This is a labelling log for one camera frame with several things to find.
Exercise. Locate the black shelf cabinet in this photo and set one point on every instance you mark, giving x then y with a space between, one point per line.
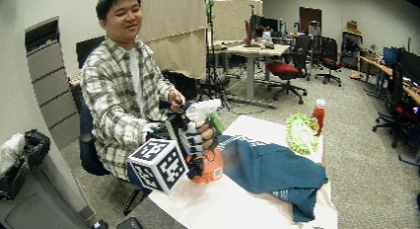
351 51

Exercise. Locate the long wooden desk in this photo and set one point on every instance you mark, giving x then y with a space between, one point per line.
393 79

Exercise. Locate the black bag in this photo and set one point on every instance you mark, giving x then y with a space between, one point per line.
30 153

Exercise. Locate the dark blue chair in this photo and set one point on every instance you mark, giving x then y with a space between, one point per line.
89 153

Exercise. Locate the cardboard box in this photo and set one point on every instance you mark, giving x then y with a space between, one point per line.
352 26

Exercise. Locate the light wooden desk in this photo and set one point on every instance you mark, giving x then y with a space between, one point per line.
258 51

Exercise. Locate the red seat office chair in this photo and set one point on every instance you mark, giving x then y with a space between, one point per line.
285 69
329 61

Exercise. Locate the row of dark monitors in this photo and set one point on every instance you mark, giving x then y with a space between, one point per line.
408 62

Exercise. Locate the person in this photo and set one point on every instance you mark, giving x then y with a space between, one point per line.
118 91

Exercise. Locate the black desk monitor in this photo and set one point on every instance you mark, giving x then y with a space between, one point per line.
264 25

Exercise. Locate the grey bin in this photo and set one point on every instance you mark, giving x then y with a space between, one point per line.
34 206

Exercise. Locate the red bottle with white cap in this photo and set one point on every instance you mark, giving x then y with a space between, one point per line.
319 116

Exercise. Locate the large beige partition panel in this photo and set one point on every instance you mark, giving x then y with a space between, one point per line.
174 35

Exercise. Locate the teal cloth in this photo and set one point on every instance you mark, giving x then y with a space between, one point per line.
271 166

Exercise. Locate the small beige partition panel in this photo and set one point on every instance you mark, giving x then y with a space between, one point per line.
231 20

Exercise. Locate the white plastic bag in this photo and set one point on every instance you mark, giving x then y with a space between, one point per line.
9 151

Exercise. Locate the white cube with black markers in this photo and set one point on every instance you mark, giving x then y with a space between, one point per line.
157 163

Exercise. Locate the black office chair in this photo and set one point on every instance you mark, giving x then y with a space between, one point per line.
396 104

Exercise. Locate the black tripod stand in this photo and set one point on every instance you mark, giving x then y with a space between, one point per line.
212 58

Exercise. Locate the brown door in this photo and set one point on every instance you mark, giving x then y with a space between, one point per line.
309 16

